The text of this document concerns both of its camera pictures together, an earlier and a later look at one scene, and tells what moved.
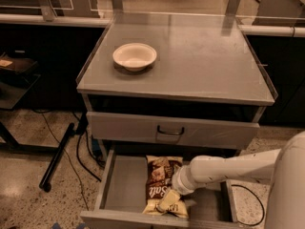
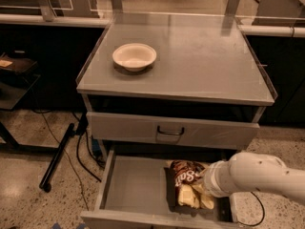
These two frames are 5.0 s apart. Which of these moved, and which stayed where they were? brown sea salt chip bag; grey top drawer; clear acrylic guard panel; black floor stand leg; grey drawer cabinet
Moved: brown sea salt chip bag
Stayed: clear acrylic guard panel; black floor stand leg; grey drawer cabinet; grey top drawer
